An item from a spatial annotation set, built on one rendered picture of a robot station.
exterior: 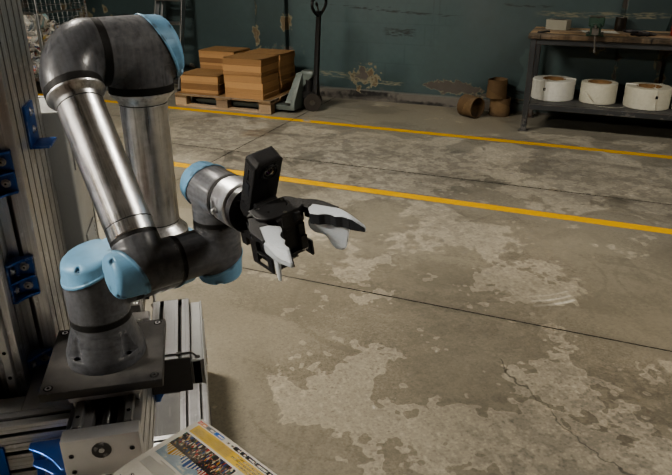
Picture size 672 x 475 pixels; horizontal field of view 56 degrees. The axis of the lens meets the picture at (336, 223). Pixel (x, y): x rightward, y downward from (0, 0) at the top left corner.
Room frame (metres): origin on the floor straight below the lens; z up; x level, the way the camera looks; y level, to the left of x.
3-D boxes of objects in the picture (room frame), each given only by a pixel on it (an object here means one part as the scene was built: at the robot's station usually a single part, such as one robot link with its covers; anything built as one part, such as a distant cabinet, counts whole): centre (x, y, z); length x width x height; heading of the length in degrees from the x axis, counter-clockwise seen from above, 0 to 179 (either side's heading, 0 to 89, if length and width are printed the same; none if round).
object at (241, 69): (7.14, 1.09, 0.28); 1.20 x 0.83 x 0.57; 68
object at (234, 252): (0.93, 0.21, 1.11); 0.11 x 0.08 x 0.11; 129
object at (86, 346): (1.06, 0.46, 0.87); 0.15 x 0.15 x 0.10
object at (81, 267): (1.07, 0.46, 0.98); 0.13 x 0.12 x 0.14; 129
